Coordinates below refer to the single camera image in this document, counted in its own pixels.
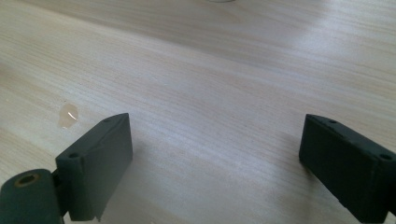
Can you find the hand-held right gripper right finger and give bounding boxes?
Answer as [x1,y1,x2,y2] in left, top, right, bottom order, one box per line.
[298,113,396,224]

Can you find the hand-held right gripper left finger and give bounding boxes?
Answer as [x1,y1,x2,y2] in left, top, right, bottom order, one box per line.
[55,112,134,222]

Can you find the clear liquid drop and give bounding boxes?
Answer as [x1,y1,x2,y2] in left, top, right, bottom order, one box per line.
[57,103,79,129]

